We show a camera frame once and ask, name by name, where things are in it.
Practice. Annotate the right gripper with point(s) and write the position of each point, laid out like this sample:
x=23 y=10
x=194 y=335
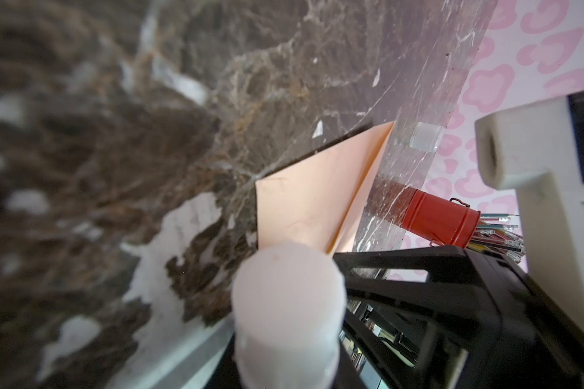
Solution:
x=478 y=321

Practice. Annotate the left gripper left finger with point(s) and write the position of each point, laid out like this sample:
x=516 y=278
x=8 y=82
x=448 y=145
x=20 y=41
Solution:
x=225 y=376

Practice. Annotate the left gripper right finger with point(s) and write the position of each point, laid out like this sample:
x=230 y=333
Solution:
x=347 y=376

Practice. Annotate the white glue stick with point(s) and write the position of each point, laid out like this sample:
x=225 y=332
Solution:
x=288 y=303

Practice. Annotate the peach envelope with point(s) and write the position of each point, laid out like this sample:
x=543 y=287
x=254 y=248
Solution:
x=319 y=200

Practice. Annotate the clear glue stick cap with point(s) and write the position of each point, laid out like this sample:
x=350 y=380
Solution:
x=427 y=137

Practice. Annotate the red pencil cup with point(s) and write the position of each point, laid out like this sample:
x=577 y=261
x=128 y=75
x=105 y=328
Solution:
x=451 y=222

